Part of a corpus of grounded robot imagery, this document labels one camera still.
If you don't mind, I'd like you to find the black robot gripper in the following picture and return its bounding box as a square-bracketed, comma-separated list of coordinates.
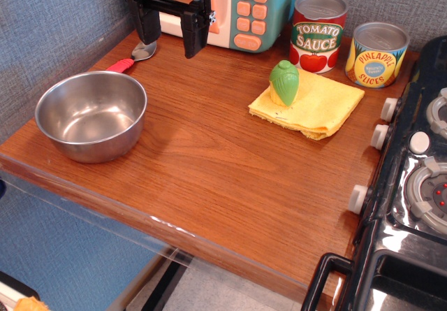
[126, 0, 214, 59]

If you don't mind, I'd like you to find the stainless steel pot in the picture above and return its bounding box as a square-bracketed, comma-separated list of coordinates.
[35, 71, 147, 164]

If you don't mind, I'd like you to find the white stove knob bottom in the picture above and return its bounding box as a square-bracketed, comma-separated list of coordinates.
[348, 185, 368, 215]

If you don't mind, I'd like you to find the white stove knob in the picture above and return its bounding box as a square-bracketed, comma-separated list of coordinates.
[370, 124, 389, 150]
[381, 98, 399, 122]
[348, 185, 368, 215]

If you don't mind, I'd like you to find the toy microwave teal and cream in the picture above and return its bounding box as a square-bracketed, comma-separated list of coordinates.
[159, 0, 300, 54]

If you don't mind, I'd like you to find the toy corn green husk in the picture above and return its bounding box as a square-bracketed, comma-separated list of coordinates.
[269, 60, 300, 107]

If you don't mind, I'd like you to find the tomato sauce can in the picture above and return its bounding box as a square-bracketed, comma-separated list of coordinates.
[289, 0, 348, 73]

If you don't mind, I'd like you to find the yellow folded cloth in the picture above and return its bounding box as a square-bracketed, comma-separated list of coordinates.
[249, 69, 365, 140]

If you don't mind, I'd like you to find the pineapple slices can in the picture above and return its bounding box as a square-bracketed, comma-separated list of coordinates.
[345, 22, 410, 88]

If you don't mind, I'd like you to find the white stove knob top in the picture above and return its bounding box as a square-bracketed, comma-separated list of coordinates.
[381, 98, 399, 122]

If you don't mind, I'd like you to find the white stove knob middle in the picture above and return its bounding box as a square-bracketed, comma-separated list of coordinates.
[370, 124, 389, 150]

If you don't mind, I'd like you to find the black toy stove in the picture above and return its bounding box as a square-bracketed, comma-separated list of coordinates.
[335, 36, 446, 310]

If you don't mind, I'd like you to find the red handled metal spoon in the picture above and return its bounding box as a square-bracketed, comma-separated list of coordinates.
[107, 41, 156, 73]

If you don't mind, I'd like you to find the black oven door handle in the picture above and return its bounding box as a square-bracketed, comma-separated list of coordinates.
[301, 252, 354, 311]

